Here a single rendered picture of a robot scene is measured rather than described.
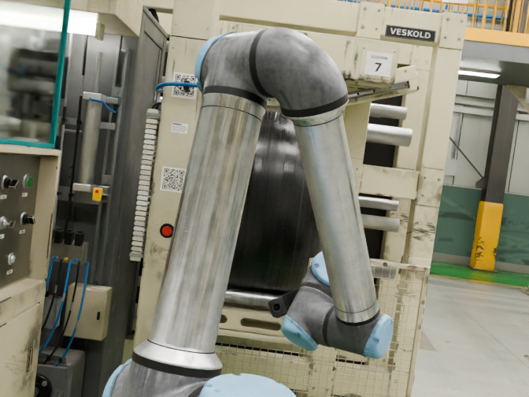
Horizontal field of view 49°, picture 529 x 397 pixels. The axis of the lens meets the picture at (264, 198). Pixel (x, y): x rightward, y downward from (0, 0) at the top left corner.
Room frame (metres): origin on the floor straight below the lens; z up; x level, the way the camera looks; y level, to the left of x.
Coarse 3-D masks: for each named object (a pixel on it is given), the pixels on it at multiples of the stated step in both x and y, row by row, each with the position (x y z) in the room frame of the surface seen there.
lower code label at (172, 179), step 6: (162, 168) 1.81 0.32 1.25; (168, 168) 1.81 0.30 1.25; (174, 168) 1.80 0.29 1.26; (162, 174) 1.81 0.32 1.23; (168, 174) 1.81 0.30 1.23; (174, 174) 1.80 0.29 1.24; (180, 174) 1.80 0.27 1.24; (162, 180) 1.81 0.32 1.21; (168, 180) 1.80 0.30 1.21; (174, 180) 1.80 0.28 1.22; (180, 180) 1.80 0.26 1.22; (162, 186) 1.81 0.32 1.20; (168, 186) 1.80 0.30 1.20; (174, 186) 1.80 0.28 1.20; (180, 186) 1.80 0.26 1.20; (180, 192) 1.80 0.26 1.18
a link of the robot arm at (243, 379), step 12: (204, 384) 0.89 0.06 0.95; (216, 384) 0.85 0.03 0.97; (228, 384) 0.86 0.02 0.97; (240, 384) 0.86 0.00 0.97; (252, 384) 0.87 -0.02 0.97; (264, 384) 0.87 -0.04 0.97; (276, 384) 0.88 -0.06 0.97; (192, 396) 0.87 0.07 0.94; (204, 396) 0.82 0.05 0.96; (216, 396) 0.81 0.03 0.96; (228, 396) 0.82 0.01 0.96; (240, 396) 0.82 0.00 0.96; (252, 396) 0.83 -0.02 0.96; (264, 396) 0.83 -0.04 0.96; (276, 396) 0.84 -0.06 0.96; (288, 396) 0.84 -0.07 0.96
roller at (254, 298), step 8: (232, 288) 1.74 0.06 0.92; (240, 288) 1.75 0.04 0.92; (232, 296) 1.72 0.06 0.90; (240, 296) 1.72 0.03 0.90; (248, 296) 1.72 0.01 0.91; (256, 296) 1.73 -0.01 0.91; (264, 296) 1.73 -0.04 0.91; (272, 296) 1.73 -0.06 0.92; (248, 304) 1.73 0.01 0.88; (256, 304) 1.73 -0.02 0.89; (264, 304) 1.73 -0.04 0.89
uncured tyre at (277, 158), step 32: (288, 128) 1.68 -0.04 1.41; (256, 160) 1.61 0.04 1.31; (288, 160) 1.62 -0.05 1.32; (256, 192) 1.59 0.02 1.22; (288, 192) 1.59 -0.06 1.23; (256, 224) 1.59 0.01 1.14; (288, 224) 1.59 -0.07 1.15; (256, 256) 1.62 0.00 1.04; (288, 256) 1.62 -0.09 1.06; (256, 288) 1.73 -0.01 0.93; (288, 288) 1.71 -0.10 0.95
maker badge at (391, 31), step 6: (390, 30) 2.37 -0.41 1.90; (396, 30) 2.37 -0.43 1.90; (402, 30) 2.37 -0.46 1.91; (408, 30) 2.37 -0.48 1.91; (414, 30) 2.37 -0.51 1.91; (420, 30) 2.36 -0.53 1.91; (426, 30) 2.36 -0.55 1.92; (432, 30) 2.36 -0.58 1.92; (390, 36) 2.37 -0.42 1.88; (396, 36) 2.37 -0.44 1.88; (402, 36) 2.37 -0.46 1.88; (408, 36) 2.37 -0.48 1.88; (414, 36) 2.37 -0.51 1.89; (420, 36) 2.36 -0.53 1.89; (426, 36) 2.36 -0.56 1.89; (432, 36) 2.36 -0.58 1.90; (432, 42) 2.37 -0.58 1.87
